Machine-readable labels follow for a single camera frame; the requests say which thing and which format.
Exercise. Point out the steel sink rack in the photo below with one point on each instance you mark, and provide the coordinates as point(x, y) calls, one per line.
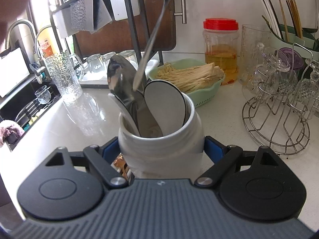
point(27, 110)

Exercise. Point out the white plastic board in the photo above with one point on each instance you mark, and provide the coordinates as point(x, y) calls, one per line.
point(124, 2)

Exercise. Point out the black-rimmed white ceramic spoon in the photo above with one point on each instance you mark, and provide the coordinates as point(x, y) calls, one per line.
point(162, 104)

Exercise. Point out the pink cloth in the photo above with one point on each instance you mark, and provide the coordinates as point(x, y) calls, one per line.
point(10, 132)

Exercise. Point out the steel spoon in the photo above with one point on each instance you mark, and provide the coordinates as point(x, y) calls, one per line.
point(119, 77)

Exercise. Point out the yellow bottle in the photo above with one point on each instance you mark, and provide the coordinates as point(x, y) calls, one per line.
point(47, 47)

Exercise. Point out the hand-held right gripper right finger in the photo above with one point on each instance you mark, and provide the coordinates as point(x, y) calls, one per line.
point(211, 149)

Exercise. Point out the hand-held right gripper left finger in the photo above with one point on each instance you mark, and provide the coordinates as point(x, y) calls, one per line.
point(112, 149)

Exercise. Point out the clear glass with red mark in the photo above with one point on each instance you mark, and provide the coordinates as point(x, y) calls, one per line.
point(127, 58)

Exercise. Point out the brown wooden cutting board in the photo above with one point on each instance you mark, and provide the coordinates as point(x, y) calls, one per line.
point(159, 25)

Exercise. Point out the steel faucet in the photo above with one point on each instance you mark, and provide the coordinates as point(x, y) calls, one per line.
point(22, 22)

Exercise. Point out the tall textured glass mug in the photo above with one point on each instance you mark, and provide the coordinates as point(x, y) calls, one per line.
point(64, 79)

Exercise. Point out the patterned stem glass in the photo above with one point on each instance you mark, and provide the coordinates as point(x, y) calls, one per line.
point(309, 92)

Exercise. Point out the red-lidded plastic oil jar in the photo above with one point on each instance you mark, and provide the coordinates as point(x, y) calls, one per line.
point(220, 52)

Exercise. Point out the clear drinking glass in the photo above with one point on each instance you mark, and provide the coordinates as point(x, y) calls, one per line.
point(109, 59)
point(94, 64)

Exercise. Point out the white drying tray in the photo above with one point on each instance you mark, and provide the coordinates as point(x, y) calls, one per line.
point(94, 79)

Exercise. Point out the green plastic basket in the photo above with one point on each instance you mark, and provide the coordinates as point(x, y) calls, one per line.
point(206, 97)

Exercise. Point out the white countertop box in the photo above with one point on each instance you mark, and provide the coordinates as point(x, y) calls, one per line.
point(12, 72)

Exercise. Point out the black metal rack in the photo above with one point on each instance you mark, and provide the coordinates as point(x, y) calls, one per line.
point(133, 25)

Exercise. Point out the purple lid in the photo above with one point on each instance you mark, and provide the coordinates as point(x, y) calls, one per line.
point(290, 57)

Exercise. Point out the plain white ceramic spoon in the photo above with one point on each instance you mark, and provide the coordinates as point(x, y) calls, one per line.
point(128, 124)

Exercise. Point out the green utensil caddy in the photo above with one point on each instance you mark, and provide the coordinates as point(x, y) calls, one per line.
point(309, 44)

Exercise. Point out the clear textured mat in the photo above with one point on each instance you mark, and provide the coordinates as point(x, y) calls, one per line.
point(82, 10)

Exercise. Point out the white sponge block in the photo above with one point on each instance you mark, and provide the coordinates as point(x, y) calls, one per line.
point(62, 25)

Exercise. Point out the textured glass pitcher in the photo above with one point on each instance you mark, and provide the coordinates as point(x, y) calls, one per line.
point(251, 47)

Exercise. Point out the person's left hand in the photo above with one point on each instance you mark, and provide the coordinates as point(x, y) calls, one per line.
point(12, 0)

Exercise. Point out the small glass goblet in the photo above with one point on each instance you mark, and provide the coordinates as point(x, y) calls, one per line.
point(42, 94)

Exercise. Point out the copper spoon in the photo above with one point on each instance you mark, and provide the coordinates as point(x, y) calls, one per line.
point(119, 164)

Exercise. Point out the white ceramic mug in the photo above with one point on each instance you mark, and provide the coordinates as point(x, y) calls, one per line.
point(162, 154)

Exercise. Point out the slim steel utensil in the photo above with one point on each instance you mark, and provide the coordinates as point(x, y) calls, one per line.
point(149, 44)

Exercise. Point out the bunch of assorted chopsticks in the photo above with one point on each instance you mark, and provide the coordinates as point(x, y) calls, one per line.
point(294, 17)

